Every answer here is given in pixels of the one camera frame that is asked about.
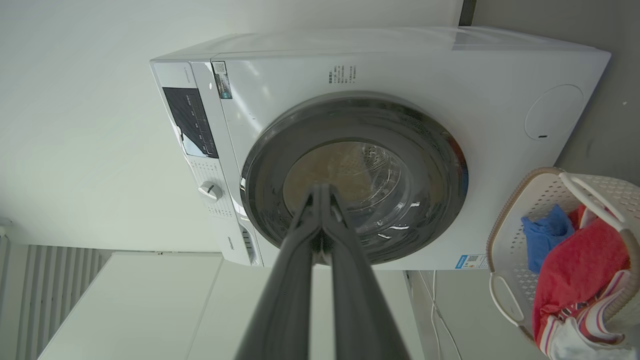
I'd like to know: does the white cabinet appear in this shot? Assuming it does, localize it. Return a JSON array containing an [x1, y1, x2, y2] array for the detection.
[[37, 252, 426, 360]]

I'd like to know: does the white perforated laundry basket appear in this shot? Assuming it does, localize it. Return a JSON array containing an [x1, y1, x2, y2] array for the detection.
[[486, 167, 640, 344]]

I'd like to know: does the red garment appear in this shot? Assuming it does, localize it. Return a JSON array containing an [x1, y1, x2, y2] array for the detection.
[[532, 204, 632, 346]]

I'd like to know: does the dark round washing machine door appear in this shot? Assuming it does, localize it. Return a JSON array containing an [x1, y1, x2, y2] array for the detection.
[[240, 91, 469, 266]]

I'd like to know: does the thin white cable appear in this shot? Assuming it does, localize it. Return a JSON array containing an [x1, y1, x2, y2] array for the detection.
[[417, 270, 463, 360]]

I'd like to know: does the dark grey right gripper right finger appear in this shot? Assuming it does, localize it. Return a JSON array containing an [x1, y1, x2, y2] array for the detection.
[[320, 184, 411, 360]]

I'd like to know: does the blue cloth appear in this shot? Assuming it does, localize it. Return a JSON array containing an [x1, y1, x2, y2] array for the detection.
[[521, 204, 575, 274]]

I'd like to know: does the white striped garment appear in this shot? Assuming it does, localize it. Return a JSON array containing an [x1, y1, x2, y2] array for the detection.
[[536, 270, 640, 360]]

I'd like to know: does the white ribbed radiator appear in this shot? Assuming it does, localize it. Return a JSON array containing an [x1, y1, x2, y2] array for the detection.
[[0, 226, 114, 360]]

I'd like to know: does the white front-load washing machine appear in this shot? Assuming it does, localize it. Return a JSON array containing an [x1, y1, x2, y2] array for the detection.
[[149, 26, 612, 271]]

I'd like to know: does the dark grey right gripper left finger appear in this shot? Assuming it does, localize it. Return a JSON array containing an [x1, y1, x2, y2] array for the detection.
[[234, 184, 322, 360]]

